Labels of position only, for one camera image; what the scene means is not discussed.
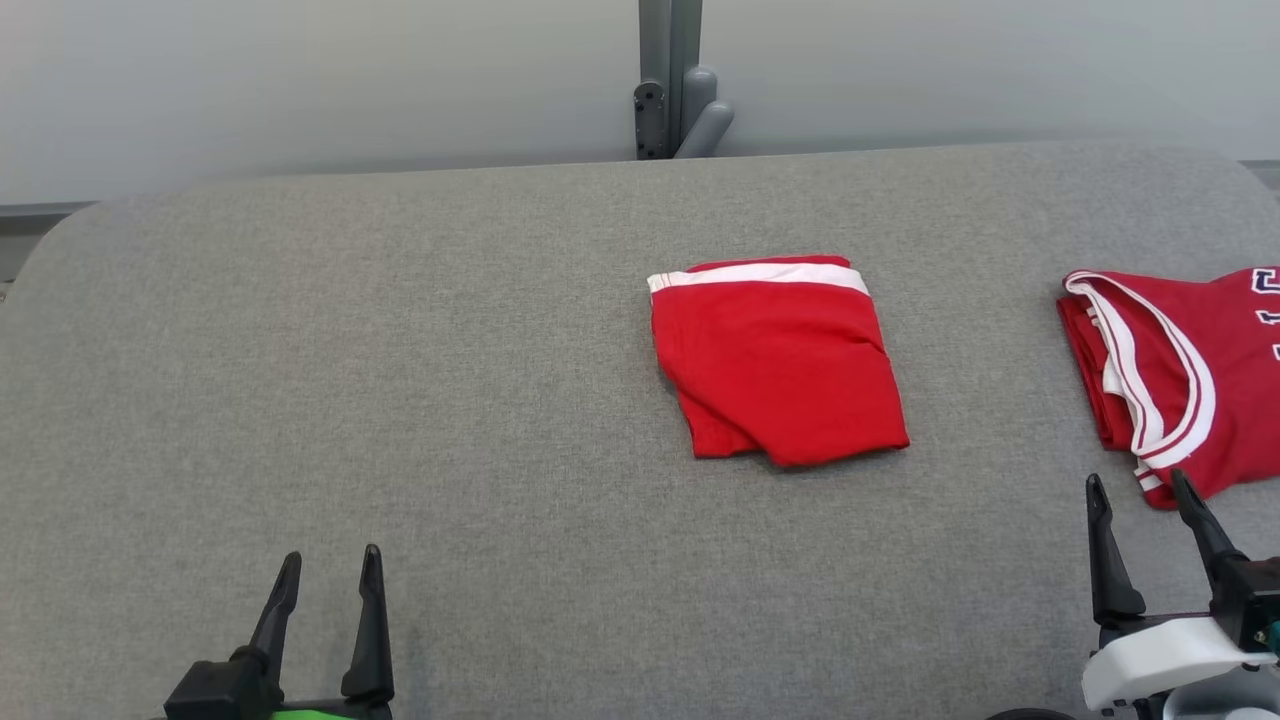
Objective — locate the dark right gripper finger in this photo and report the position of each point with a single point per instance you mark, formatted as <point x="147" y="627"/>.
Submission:
<point x="1203" y="530"/>
<point x="1110" y="560"/>

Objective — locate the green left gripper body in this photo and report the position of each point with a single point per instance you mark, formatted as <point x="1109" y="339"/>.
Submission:
<point x="330" y="710"/>

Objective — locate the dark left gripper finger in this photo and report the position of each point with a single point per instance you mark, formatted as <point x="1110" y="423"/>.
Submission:
<point x="373" y="640"/>
<point x="277" y="620"/>

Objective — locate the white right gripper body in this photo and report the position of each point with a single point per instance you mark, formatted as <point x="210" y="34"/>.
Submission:
<point x="1160" y="655"/>

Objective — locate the red Bulls basketball jersey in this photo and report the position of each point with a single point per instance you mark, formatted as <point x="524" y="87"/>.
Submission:
<point x="1200" y="380"/>

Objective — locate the red shorts with white trim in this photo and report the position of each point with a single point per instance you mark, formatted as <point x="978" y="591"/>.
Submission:
<point x="780" y="370"/>

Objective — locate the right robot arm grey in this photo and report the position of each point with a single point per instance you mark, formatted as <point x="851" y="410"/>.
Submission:
<point x="1230" y="705"/>

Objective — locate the grey fabric sofa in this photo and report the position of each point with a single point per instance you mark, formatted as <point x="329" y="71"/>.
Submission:
<point x="400" y="400"/>

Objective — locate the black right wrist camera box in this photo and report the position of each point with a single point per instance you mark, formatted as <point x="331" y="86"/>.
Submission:
<point x="1250" y="600"/>

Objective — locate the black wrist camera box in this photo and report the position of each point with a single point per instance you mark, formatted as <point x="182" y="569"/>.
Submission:
<point x="1250" y="600"/>
<point x="220" y="690"/>

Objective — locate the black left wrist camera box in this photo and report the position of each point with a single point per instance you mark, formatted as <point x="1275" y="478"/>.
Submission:
<point x="220" y="690"/>

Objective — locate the teal right camera connector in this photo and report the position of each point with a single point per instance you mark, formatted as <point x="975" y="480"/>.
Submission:
<point x="1273" y="635"/>

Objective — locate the grey metal stand post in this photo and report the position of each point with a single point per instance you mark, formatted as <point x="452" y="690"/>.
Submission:
<point x="675" y="70"/>

